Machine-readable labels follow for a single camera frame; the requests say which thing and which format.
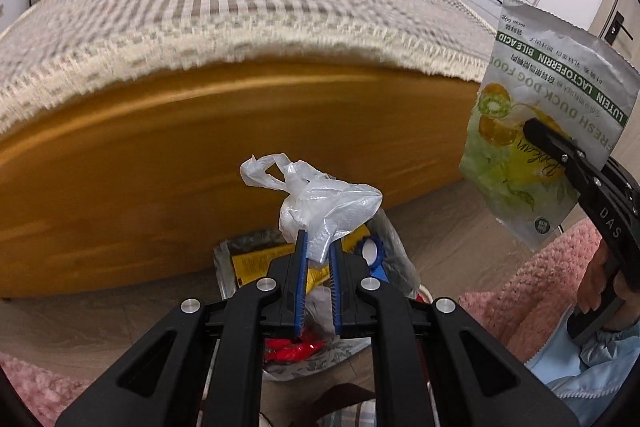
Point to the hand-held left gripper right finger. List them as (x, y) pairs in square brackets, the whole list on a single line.
[(334, 297)]

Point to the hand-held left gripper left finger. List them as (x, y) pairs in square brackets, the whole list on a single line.
[(300, 297)]

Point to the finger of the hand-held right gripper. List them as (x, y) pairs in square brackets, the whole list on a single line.
[(560, 147)]

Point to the red snack packet white print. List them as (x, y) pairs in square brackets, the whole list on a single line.
[(290, 352)]

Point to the blue jar lid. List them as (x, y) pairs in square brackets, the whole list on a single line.
[(370, 253)]

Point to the long yellow snack bag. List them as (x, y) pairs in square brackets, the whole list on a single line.
[(250, 264)]

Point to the green and yellow food pouch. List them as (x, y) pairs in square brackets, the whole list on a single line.
[(550, 72)]

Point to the trash bin with plastic liner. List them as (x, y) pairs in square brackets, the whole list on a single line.
[(224, 267)]

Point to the white plastic bag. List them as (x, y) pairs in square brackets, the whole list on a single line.
[(325, 202)]

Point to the person's right hand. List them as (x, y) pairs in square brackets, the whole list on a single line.
[(592, 282)]

